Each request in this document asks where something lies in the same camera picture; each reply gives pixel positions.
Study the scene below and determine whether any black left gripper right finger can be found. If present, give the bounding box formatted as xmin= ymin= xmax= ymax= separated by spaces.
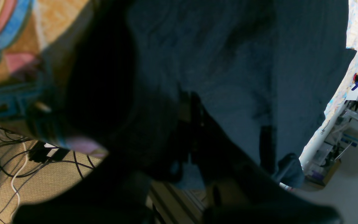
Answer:
xmin=179 ymin=93 xmax=342 ymax=224

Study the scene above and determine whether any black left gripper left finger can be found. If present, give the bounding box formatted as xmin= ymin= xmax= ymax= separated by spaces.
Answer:
xmin=13 ymin=138 xmax=183 ymax=224

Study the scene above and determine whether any black T-shirt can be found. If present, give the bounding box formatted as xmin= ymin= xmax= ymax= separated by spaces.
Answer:
xmin=41 ymin=0 xmax=356 ymax=188

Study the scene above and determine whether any patterned tablecloth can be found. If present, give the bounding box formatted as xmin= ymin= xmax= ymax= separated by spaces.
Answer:
xmin=0 ymin=0 xmax=108 ymax=157

